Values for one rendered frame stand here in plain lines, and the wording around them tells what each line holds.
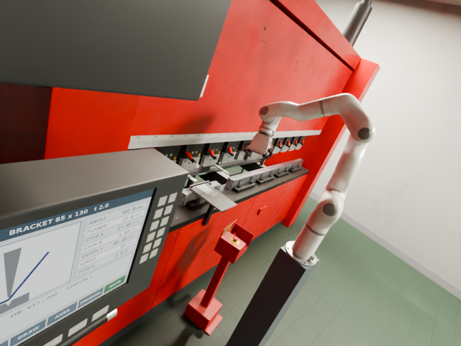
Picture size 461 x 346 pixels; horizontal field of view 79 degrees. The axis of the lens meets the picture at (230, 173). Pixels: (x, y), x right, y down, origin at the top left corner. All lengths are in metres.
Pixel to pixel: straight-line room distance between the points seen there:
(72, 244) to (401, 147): 4.85
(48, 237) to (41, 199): 0.06
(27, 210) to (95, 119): 0.47
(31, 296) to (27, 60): 0.35
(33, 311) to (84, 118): 0.47
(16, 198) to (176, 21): 0.32
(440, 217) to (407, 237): 0.54
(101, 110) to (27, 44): 0.51
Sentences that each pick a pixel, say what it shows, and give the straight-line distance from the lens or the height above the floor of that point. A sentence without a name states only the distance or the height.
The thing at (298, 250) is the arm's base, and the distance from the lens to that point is 1.64.
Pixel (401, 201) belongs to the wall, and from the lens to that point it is 5.12.
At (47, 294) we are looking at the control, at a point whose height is 1.41.
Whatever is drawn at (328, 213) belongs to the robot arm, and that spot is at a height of 1.34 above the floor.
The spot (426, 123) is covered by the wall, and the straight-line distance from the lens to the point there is 5.03.
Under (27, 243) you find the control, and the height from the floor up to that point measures 1.54.
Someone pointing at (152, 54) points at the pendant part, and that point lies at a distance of 0.45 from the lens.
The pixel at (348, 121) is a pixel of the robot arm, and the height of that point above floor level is 1.77.
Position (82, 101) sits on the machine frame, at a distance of 0.82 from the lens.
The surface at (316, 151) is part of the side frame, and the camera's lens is 3.74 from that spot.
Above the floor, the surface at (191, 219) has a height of 0.87.
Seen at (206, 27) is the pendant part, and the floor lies 1.88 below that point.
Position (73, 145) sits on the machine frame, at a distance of 0.87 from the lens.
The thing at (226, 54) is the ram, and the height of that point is 1.83.
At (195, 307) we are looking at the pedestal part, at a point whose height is 0.12.
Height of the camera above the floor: 1.86
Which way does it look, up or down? 22 degrees down
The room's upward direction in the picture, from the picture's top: 23 degrees clockwise
